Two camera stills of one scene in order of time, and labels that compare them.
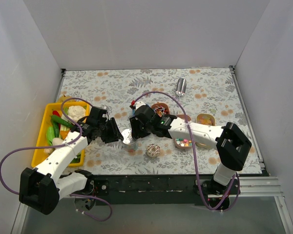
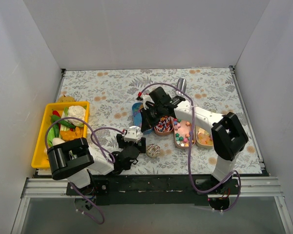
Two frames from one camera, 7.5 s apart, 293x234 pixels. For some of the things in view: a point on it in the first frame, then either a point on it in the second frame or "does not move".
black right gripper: x=138 y=126 → x=151 y=113
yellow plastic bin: x=42 y=143 does not move
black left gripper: x=110 y=130 → x=140 y=145
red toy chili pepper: x=55 y=112 does not move
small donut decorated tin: x=153 y=150 does not move
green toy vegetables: x=52 y=131 does not move
